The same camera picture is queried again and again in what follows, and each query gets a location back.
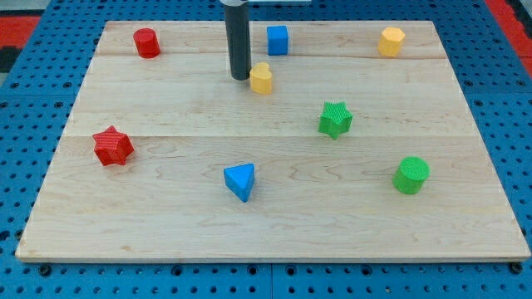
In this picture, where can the yellow heart block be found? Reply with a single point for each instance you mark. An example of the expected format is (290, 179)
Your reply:
(261, 79)

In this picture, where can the green star block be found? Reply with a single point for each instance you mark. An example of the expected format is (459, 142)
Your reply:
(335, 119)

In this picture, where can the red star block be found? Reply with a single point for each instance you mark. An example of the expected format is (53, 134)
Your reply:
(112, 146)

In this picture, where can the blue triangle block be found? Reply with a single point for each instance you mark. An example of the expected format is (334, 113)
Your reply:
(239, 180)

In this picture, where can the light wooden board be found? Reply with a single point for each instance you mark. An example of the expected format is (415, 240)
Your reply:
(314, 199)

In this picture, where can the blue cube block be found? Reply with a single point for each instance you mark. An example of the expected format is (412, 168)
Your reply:
(277, 38)

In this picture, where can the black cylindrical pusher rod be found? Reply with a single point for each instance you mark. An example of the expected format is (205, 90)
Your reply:
(236, 15)

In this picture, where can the green cylinder block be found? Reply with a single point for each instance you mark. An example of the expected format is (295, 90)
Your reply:
(411, 174)

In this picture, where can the red cylinder block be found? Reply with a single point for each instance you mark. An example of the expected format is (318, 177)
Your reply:
(146, 42)

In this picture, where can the yellow hexagon block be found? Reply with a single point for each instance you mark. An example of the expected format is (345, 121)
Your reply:
(391, 41)

